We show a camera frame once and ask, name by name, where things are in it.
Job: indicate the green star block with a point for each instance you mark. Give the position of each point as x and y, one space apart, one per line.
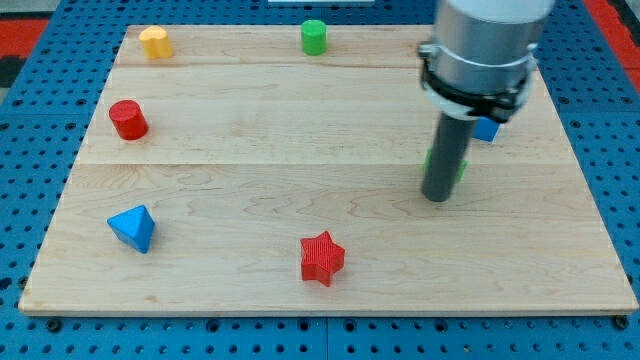
460 172

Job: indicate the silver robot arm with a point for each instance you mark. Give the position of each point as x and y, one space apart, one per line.
480 56

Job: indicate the red star block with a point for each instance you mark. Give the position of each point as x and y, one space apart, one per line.
321 258

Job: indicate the wooden board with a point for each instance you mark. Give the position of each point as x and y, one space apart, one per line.
253 145

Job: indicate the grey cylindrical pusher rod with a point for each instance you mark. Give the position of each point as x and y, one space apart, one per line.
450 144

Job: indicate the green cylinder block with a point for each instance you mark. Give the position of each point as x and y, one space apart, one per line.
313 37

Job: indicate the blue cube block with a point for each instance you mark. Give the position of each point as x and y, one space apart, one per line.
486 130

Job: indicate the blue triangular prism block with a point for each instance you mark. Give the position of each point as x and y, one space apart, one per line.
134 227

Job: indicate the red cylinder block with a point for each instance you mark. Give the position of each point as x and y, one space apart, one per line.
128 119

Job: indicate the yellow heart block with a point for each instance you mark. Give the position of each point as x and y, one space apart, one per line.
155 42

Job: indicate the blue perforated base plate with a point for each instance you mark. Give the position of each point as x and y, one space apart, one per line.
47 110

